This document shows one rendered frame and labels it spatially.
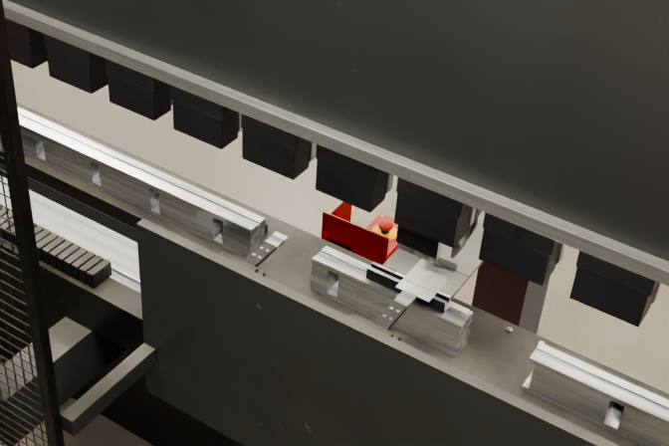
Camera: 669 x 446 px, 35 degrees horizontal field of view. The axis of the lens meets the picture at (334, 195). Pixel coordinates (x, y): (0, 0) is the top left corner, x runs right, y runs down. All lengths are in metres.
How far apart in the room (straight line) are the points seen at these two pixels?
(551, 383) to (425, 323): 0.30
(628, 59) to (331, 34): 0.53
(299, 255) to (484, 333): 0.50
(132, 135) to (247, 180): 0.59
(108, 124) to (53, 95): 0.37
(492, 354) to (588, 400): 0.25
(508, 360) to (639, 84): 0.94
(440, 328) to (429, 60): 0.77
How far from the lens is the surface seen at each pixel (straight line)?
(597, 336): 3.85
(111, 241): 2.49
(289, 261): 2.59
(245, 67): 2.02
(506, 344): 2.44
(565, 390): 2.30
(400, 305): 2.30
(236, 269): 1.84
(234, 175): 4.39
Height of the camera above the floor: 2.53
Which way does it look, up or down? 36 degrees down
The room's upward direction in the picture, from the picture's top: 4 degrees clockwise
